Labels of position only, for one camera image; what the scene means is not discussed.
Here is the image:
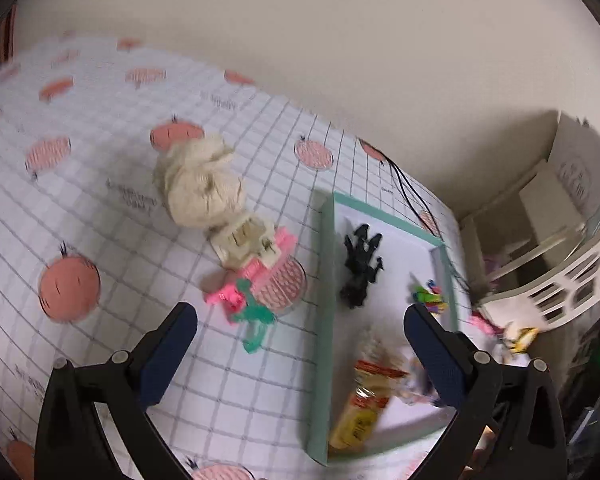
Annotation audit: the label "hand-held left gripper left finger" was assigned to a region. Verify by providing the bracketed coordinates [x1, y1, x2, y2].
[34, 301, 199, 480]

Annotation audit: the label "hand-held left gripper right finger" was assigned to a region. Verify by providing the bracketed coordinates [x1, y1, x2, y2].
[403, 304, 568, 480]

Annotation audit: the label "multicoloured small hair clips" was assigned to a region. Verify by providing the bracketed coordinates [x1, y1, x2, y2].
[409, 280, 449, 315]

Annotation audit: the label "pink hair clip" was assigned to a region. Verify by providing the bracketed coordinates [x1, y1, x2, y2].
[203, 280, 247, 317]

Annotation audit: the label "yellow snack packet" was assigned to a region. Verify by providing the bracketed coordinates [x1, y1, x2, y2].
[328, 357, 407, 457]

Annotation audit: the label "green hair clip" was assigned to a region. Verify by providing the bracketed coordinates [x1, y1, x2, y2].
[231, 280, 278, 354]

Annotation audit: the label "teal cardboard box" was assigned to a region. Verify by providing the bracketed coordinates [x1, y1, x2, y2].
[307, 191, 459, 467]

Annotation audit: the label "black hair claw clip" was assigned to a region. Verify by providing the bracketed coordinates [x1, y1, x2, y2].
[337, 224, 386, 311]

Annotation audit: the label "pile of small toys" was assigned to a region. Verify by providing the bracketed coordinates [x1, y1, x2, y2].
[471, 311, 540, 356]

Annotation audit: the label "grid printed tablecloth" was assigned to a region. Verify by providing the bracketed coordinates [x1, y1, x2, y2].
[0, 35, 462, 480]

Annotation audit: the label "pink hair roller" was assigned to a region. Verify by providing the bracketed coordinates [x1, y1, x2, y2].
[239, 227, 297, 287]

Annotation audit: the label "white lattice shelf rack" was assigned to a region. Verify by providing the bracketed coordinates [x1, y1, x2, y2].
[459, 110, 600, 332]

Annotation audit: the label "cream scrunchie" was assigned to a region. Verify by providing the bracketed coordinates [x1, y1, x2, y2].
[153, 132, 249, 229]

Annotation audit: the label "black cable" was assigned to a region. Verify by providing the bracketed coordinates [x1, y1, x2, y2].
[379, 154, 473, 293]

